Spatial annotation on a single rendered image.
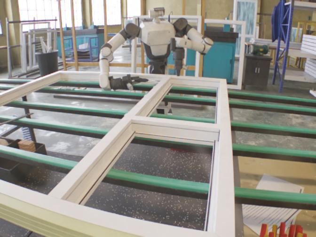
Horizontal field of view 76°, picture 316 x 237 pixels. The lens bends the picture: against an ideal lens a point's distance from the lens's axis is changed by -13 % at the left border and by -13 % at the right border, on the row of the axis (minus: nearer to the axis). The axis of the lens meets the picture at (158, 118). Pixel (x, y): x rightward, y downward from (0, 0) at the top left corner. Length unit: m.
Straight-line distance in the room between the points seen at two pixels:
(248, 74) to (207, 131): 4.27
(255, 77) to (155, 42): 3.60
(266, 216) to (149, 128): 0.61
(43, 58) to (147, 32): 4.32
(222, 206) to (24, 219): 0.49
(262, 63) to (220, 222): 4.76
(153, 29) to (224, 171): 1.39
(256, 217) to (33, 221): 0.78
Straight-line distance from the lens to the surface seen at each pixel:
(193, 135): 0.96
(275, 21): 6.02
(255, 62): 5.14
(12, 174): 1.29
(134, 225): 0.52
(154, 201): 1.06
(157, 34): 1.86
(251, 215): 0.99
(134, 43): 4.01
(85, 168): 0.70
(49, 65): 5.93
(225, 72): 5.36
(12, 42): 10.49
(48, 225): 0.59
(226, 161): 0.73
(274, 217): 1.02
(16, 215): 0.66
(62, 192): 0.64
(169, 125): 0.96
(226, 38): 5.24
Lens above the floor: 1.33
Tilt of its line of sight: 23 degrees down
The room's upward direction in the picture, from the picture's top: straight up
